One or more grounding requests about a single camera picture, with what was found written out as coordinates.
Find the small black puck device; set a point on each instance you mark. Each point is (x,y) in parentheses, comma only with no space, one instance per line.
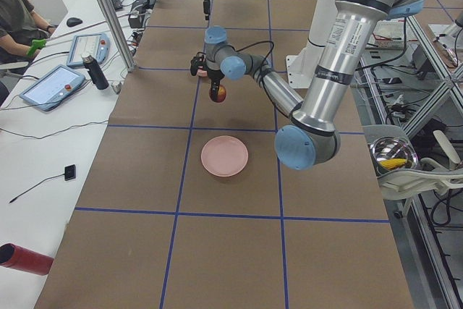
(70,172)

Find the black computer mouse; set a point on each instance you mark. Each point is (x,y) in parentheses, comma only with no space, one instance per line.
(73,22)

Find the near blue teach pendant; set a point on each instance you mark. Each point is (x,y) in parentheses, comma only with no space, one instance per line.
(53,88)

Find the seated person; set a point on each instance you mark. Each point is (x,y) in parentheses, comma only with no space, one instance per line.
(20,26)

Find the blue teach pendant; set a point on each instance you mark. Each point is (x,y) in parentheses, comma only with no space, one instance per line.
(53,88)
(96,45)

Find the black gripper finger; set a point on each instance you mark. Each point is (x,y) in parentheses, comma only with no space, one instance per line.
(207,9)
(214,90)

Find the steel bowl with corn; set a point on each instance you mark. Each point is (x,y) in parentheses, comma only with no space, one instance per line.
(391,153)

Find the black water bottle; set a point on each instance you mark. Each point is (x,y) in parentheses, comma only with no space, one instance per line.
(95,72)

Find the red yellow apple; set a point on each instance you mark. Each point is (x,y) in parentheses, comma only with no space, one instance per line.
(221,95)

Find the red cylinder bottle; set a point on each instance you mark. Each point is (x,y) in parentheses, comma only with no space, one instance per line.
(23,259)

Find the aluminium frame post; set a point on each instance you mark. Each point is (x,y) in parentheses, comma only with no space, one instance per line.
(112,20)

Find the pink bowl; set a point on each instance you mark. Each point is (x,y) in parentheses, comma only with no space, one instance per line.
(202,73)

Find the pink plate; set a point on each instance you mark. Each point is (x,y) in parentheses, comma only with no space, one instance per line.
(224,156)

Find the far blue teach pendant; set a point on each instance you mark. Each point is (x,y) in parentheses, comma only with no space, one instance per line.
(96,45)

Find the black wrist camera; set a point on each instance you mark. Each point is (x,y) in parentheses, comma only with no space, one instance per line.
(196,63)

